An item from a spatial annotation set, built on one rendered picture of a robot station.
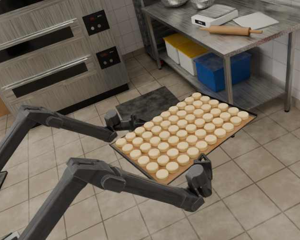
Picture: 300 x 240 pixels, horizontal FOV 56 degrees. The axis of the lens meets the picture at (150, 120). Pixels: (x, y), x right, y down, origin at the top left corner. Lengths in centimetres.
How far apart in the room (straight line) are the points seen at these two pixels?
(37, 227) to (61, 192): 11
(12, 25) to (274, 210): 296
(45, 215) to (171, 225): 150
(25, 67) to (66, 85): 50
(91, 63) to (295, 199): 255
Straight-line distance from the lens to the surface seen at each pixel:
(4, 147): 119
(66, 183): 79
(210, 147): 125
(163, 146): 125
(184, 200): 101
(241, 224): 218
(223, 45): 237
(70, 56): 349
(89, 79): 362
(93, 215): 248
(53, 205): 81
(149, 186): 91
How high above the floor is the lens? 186
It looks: 36 degrees down
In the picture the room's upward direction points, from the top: 16 degrees counter-clockwise
